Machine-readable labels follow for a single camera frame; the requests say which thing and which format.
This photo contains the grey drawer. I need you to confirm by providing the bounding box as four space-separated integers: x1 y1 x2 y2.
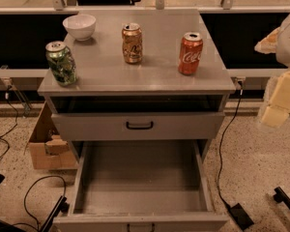
52 112 224 141
54 140 228 232

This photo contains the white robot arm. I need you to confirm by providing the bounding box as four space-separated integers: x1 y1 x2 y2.
254 14 290 129

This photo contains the grey drawer cabinet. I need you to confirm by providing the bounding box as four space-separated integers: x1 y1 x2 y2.
39 9 235 156

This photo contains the grey top drawer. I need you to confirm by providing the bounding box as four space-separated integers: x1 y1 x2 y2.
52 112 224 141

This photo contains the red Coca-Cola can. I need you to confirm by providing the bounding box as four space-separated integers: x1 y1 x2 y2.
178 32 203 75

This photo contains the black stand leg right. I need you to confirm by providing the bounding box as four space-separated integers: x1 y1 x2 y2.
274 187 290 210

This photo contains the black stand leg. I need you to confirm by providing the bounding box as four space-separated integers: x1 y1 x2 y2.
39 196 70 232
274 187 290 210

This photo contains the black power adapter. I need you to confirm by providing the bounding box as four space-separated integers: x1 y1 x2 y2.
228 203 254 230

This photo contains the gold soda can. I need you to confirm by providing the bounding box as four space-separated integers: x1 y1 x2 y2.
122 22 143 64

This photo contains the white ceramic bowl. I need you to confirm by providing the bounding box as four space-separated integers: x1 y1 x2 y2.
63 14 97 41

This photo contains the green soda can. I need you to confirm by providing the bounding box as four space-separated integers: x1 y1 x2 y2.
45 41 77 86

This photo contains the brown cardboard box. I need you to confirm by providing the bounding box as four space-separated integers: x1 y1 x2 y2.
28 103 78 170

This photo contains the black stand leg left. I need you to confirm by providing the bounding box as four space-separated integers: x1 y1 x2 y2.
39 196 70 232

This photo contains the black right power cable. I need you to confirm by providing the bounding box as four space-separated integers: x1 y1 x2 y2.
216 79 245 208

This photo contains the black left floor cable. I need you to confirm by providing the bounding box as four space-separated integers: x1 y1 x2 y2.
11 175 68 232

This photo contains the black left wall cable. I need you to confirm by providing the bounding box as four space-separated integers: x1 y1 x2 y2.
0 84 19 162

